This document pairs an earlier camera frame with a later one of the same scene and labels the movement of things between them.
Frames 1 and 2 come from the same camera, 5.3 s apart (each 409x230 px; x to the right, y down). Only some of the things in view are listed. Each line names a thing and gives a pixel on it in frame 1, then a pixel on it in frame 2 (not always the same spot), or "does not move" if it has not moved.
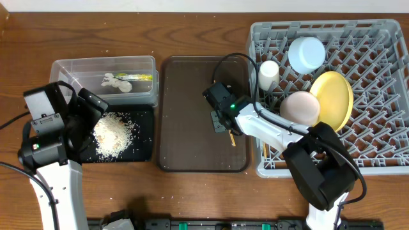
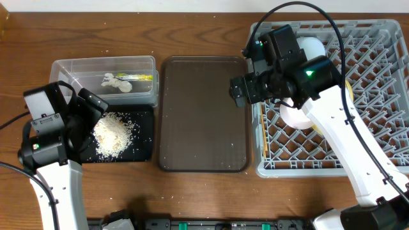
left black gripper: (91, 104) does not move
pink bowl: (300, 107) does not move
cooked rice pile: (113, 132) does not move
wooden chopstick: (233, 142) to (264, 142)
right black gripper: (216, 117) to (236, 90)
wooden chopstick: (264, 150) does not move
